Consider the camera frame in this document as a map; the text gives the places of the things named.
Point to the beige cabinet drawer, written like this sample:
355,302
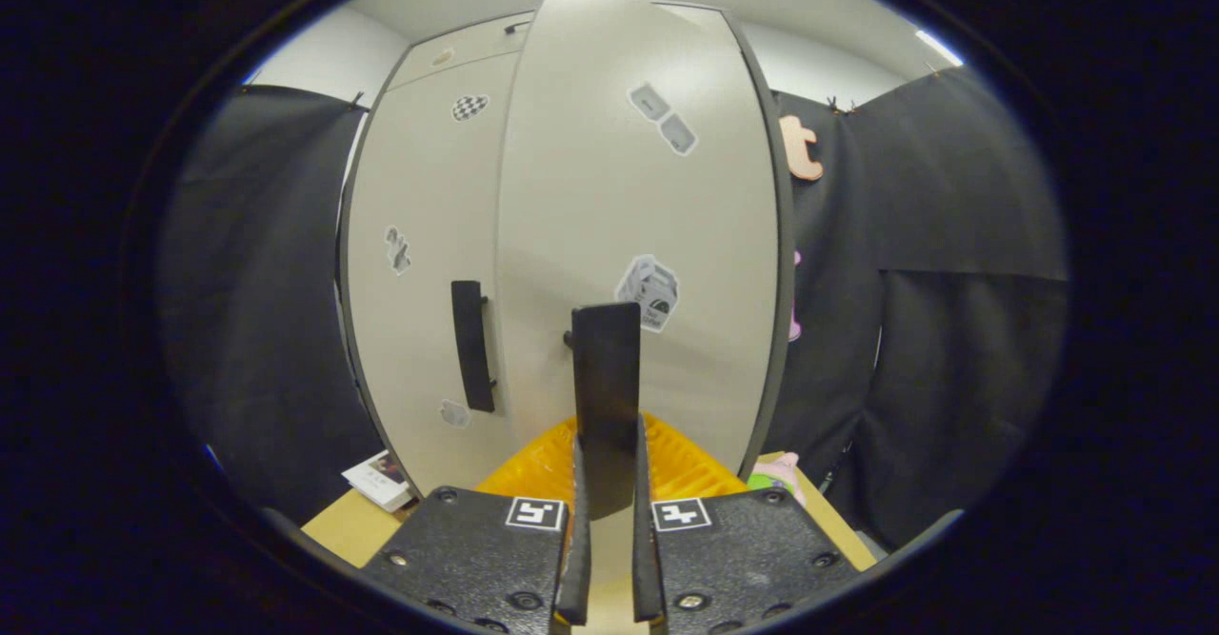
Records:
476,45

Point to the black backdrop cloth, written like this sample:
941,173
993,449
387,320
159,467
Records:
952,378

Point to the beige double-door shoe cabinet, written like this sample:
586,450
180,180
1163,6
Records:
785,283

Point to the beige cabinet door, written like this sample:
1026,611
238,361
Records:
429,188
590,188

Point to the white cover book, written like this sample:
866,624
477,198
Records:
379,481

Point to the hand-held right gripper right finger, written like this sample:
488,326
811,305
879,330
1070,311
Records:
646,568

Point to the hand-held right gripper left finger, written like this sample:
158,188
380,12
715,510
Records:
579,568

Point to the pink and green plush toy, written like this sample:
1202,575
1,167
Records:
779,475

